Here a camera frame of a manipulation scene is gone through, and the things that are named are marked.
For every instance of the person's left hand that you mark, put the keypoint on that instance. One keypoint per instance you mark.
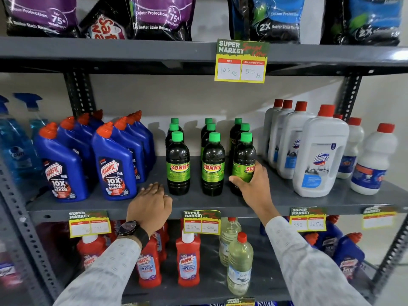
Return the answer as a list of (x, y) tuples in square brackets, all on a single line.
[(149, 208)]

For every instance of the person's right hand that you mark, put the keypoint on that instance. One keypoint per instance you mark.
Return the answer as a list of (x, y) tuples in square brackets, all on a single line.
[(259, 197)]

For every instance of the person's right thumb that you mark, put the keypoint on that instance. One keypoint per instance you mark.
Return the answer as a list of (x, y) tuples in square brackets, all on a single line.
[(239, 182)]

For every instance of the person's left fingers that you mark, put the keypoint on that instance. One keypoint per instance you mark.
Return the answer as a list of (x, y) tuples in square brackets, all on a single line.
[(152, 189)]

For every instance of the single dark green-capped bottle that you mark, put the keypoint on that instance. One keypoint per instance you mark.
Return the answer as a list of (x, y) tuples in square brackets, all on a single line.
[(244, 156)]

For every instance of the person's left forearm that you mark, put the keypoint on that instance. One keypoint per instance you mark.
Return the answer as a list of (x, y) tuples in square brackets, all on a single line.
[(102, 277)]

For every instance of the person's right forearm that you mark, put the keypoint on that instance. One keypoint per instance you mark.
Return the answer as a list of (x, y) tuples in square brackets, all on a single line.
[(302, 267)]

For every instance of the group of dark cleaner bottles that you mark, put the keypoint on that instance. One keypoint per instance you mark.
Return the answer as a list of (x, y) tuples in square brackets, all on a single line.
[(178, 168)]

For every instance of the black wristwatch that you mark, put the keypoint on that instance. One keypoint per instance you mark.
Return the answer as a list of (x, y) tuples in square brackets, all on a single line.
[(128, 228)]

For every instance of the group of blue cleaner bottles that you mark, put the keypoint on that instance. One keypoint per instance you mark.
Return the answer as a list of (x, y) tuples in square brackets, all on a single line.
[(111, 168)]

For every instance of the red bathroom cleaner bottle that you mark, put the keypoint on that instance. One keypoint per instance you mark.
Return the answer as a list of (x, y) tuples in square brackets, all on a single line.
[(149, 266), (163, 238), (188, 259), (91, 253)]

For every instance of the green yellow price tag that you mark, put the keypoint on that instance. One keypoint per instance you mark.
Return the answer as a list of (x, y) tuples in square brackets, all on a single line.
[(239, 302), (240, 63), (378, 218), (201, 222), (307, 219), (90, 223)]

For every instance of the large white red-capped jug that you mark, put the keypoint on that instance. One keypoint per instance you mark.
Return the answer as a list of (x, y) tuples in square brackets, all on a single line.
[(291, 146), (276, 136), (320, 156), (267, 130), (338, 116)]

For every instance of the clear bottle with pale liquid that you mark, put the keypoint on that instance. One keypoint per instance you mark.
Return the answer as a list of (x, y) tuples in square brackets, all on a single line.
[(229, 240), (239, 267)]

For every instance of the dark blue orange-capped bottle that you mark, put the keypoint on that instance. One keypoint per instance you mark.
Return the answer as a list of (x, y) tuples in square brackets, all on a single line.
[(328, 240), (349, 258)]

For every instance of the small round white bottle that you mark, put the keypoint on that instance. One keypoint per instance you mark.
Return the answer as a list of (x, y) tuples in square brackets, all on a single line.
[(352, 149), (373, 162)]

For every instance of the grey metal shelf rack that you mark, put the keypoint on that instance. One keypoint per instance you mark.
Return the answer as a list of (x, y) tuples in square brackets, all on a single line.
[(191, 50)]

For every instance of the blue glass cleaner spray bottle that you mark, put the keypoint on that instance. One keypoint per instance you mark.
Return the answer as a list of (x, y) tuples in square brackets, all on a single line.
[(30, 108), (16, 149)]

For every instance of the blue black detergent pouch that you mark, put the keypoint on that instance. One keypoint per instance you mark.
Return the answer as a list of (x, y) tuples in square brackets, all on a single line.
[(271, 19), (366, 22)]

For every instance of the black red-white detergent pouch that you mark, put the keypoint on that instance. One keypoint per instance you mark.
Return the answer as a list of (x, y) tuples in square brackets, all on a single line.
[(106, 28)]

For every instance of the purple detergent pouch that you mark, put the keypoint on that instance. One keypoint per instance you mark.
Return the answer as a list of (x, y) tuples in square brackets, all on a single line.
[(38, 15), (162, 17)]

